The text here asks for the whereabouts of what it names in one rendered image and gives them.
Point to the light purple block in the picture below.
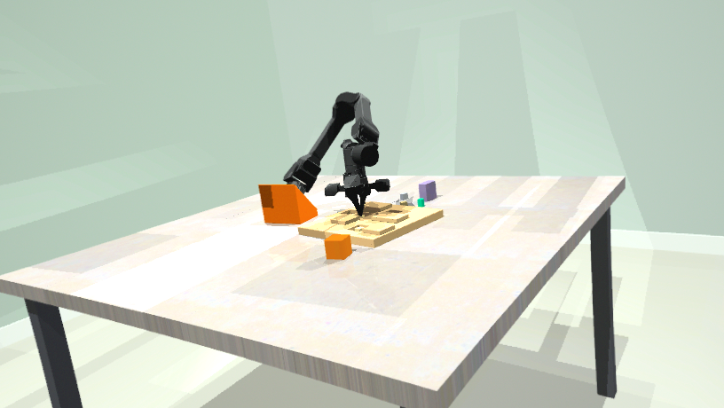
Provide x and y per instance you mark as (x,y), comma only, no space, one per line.
(427,190)

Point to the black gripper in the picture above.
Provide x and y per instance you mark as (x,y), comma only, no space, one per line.
(380,185)

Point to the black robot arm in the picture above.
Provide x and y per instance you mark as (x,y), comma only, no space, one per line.
(347,107)

